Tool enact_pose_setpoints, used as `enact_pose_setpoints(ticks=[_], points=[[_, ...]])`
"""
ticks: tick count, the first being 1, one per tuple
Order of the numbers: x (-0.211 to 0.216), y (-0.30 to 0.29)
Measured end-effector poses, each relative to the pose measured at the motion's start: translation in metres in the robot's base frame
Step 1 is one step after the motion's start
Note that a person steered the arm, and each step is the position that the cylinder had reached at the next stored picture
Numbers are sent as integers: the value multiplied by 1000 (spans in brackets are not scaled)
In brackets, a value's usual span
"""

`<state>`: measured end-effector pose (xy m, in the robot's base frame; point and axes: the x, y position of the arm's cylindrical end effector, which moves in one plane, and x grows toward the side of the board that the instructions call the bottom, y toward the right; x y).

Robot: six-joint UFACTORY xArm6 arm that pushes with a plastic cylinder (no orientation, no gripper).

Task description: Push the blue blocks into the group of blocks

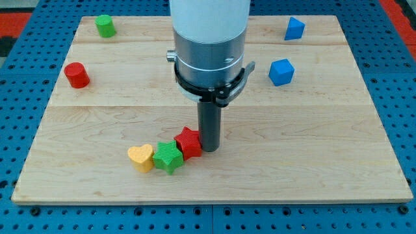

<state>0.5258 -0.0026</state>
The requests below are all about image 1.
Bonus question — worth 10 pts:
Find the red cylinder block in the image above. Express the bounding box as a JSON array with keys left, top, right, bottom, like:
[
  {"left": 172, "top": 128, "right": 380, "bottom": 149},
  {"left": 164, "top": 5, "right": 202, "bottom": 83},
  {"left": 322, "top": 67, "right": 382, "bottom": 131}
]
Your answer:
[{"left": 64, "top": 62, "right": 90, "bottom": 88}]

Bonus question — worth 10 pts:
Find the black clamp ring with lever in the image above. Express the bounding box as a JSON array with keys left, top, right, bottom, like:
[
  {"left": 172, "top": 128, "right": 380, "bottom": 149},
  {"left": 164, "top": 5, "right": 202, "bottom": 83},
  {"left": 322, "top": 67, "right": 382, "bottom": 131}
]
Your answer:
[{"left": 174, "top": 60, "right": 256, "bottom": 109}]

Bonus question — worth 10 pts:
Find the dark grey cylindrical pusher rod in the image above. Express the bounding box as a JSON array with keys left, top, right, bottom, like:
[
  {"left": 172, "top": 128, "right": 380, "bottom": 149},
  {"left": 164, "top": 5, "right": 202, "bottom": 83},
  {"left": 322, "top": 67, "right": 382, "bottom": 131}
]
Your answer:
[{"left": 197, "top": 102, "right": 221, "bottom": 152}]

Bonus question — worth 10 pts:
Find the blue cube block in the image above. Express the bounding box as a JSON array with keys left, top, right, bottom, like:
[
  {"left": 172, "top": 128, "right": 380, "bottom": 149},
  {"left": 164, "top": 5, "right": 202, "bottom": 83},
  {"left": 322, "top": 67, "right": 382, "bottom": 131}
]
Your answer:
[{"left": 268, "top": 58, "right": 295, "bottom": 86}]

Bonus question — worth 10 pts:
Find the yellow heart block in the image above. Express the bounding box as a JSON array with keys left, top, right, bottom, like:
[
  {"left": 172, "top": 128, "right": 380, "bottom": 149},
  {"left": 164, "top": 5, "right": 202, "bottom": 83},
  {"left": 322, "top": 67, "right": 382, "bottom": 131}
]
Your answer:
[{"left": 127, "top": 144, "right": 154, "bottom": 173}]

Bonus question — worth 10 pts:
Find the blue triangular prism block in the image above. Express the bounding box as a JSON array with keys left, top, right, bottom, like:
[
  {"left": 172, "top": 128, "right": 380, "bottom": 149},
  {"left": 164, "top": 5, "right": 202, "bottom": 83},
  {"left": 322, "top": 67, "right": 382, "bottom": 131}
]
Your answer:
[{"left": 284, "top": 17, "right": 306, "bottom": 40}]

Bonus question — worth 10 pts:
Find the green star block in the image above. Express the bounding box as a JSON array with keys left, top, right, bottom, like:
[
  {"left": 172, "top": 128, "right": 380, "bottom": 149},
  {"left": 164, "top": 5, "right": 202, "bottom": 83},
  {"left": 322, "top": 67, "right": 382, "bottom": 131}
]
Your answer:
[{"left": 153, "top": 140, "right": 184, "bottom": 175}]

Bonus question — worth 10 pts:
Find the red star block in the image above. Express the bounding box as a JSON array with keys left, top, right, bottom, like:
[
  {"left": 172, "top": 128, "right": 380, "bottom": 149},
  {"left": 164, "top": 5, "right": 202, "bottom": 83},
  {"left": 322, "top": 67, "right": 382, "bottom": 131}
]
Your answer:
[{"left": 174, "top": 126, "right": 202, "bottom": 161}]

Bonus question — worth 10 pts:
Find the green cylinder block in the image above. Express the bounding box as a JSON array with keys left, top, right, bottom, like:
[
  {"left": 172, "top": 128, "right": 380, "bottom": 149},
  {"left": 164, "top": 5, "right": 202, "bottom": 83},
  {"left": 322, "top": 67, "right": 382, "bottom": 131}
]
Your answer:
[{"left": 94, "top": 14, "right": 116, "bottom": 38}]

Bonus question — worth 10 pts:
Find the light wooden board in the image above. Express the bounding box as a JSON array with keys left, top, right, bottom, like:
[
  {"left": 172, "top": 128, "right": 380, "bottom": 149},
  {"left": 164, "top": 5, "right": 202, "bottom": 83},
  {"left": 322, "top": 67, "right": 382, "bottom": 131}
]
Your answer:
[{"left": 12, "top": 16, "right": 413, "bottom": 205}]

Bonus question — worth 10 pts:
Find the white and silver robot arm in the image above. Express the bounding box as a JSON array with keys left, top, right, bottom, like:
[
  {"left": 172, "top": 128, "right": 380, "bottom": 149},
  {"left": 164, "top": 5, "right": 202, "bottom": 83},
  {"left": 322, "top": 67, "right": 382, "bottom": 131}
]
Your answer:
[{"left": 169, "top": 0, "right": 250, "bottom": 90}]

